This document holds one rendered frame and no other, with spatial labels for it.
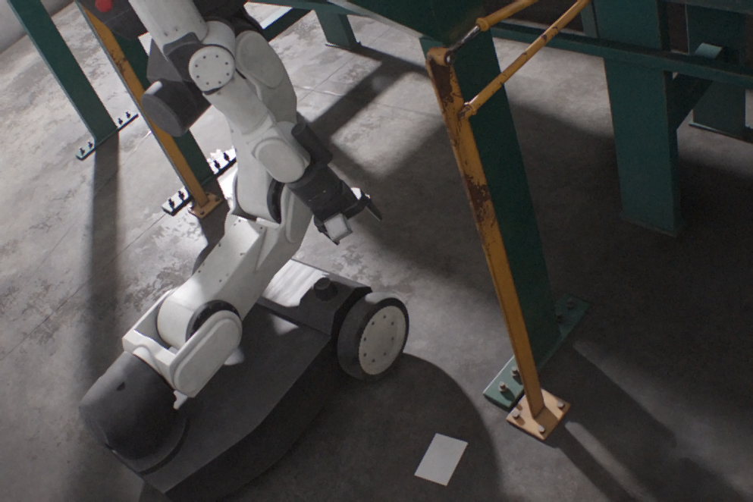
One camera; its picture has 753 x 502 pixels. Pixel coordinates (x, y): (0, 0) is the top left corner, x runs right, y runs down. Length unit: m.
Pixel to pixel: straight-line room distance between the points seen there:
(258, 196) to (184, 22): 0.53
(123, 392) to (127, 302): 0.82
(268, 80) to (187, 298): 0.49
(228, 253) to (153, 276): 0.74
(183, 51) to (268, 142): 0.23
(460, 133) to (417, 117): 1.42
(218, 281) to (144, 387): 0.28
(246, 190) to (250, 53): 0.34
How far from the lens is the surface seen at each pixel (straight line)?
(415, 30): 1.04
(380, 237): 2.04
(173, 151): 2.37
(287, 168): 1.38
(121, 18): 1.43
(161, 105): 1.43
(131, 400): 1.53
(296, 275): 1.75
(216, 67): 1.25
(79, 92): 3.20
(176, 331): 1.59
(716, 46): 1.99
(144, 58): 2.39
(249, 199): 1.66
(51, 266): 2.73
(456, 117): 1.02
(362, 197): 1.50
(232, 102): 1.32
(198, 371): 1.56
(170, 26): 1.24
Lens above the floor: 1.32
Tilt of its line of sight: 40 degrees down
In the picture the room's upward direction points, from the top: 24 degrees counter-clockwise
